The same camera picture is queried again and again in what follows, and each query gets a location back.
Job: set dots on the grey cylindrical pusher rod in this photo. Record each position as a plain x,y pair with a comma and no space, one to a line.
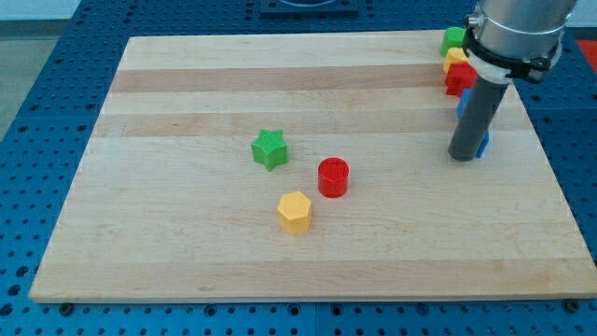
484,99

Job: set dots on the wooden board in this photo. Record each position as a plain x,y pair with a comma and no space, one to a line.
308,167

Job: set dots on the red cylinder block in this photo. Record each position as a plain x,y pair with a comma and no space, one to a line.
333,177

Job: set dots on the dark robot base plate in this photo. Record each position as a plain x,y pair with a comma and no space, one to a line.
275,8

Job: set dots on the blue block behind rod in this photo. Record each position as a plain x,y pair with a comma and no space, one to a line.
460,111

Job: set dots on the red block at edge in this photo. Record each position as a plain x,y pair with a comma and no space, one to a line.
460,76

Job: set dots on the yellow hexagon block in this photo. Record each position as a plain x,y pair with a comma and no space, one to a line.
295,212

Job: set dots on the green cylinder block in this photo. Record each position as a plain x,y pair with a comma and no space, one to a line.
453,37

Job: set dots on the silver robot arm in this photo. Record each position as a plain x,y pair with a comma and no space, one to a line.
519,29

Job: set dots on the yellow block at edge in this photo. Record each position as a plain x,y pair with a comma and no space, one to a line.
453,56

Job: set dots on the green star block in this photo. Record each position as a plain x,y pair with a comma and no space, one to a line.
270,149

